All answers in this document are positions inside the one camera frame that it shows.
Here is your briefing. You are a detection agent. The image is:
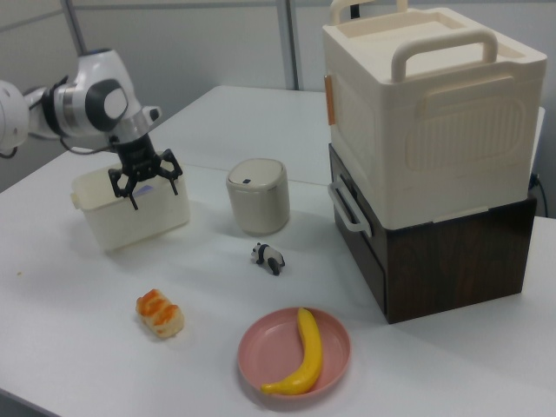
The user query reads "cream plastic storage box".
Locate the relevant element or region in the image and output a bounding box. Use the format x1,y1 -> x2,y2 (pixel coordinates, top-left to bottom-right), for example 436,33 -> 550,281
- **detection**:
321,0 -> 547,229

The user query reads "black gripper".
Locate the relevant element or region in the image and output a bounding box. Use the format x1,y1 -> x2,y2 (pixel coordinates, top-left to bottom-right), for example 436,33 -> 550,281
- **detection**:
107,134 -> 183,212

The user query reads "white translucent plastic box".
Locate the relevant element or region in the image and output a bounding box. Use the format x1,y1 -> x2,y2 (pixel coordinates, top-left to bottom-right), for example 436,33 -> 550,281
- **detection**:
70,150 -> 191,252

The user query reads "cream mini trash can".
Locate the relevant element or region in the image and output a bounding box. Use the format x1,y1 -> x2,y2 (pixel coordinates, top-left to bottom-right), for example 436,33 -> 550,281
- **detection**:
225,157 -> 291,237

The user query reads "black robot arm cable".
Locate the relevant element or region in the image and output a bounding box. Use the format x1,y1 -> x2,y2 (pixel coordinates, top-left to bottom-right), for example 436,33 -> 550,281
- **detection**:
56,129 -> 119,156

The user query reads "white drawer handle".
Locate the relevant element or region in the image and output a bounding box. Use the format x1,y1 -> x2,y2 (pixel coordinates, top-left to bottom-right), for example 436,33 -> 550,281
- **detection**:
328,179 -> 375,238

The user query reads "thin black cable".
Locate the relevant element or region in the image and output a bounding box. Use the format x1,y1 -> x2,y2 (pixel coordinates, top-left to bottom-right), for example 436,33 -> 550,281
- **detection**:
527,172 -> 547,218

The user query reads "yellow toy banana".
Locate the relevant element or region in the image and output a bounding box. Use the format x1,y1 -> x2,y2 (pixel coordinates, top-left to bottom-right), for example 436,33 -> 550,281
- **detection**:
260,307 -> 324,384

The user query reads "toy bread with orange topping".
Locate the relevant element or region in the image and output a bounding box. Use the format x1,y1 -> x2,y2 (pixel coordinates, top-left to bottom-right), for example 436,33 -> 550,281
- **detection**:
136,288 -> 185,341

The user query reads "pink plate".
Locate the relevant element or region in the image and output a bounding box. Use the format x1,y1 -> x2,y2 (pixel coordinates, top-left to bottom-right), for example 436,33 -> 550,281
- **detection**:
237,307 -> 352,397

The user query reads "dark brown wooden drawer box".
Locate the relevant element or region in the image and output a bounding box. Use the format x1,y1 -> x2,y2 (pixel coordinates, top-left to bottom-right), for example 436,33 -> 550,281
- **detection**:
328,142 -> 539,326

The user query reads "panda toy figure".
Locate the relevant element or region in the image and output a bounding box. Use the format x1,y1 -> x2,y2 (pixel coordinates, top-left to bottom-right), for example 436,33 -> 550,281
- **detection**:
248,242 -> 287,276

